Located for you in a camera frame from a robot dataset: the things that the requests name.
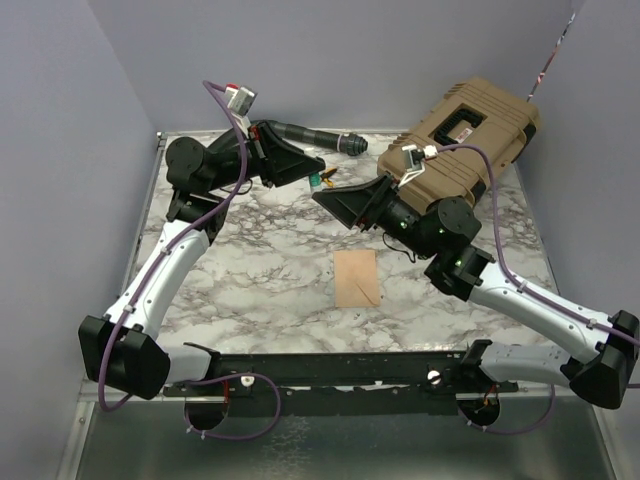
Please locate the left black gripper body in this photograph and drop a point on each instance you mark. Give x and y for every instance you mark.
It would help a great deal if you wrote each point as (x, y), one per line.
(254, 160)

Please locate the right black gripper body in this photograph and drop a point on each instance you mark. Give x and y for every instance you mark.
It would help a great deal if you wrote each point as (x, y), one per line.
(392, 215)

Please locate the small green glue stick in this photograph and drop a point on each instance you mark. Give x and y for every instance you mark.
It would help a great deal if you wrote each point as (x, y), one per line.
(315, 182)

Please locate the pink tan envelope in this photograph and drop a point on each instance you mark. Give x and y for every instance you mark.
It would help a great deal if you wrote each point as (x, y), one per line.
(356, 279)

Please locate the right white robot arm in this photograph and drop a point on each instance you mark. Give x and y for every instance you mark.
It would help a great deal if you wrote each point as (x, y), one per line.
(592, 353)

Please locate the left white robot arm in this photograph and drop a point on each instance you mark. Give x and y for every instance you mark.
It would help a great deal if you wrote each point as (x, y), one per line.
(120, 348)

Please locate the small yellow black tool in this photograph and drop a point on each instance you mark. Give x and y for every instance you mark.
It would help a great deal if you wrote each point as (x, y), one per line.
(326, 177)

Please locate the tan plastic toolbox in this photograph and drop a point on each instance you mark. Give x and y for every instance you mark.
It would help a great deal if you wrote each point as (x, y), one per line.
(474, 112)

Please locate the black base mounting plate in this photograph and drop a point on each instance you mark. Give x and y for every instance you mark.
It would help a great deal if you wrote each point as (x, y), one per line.
(345, 384)

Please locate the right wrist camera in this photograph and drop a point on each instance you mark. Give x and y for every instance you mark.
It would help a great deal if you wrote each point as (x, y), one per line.
(415, 158)

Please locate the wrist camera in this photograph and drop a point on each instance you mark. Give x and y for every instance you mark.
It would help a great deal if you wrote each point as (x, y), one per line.
(239, 101)
(415, 158)

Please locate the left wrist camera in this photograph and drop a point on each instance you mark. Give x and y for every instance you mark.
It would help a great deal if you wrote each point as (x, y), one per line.
(239, 101)

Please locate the aluminium rail frame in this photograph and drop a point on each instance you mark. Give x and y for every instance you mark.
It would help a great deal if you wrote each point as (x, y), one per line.
(267, 286)

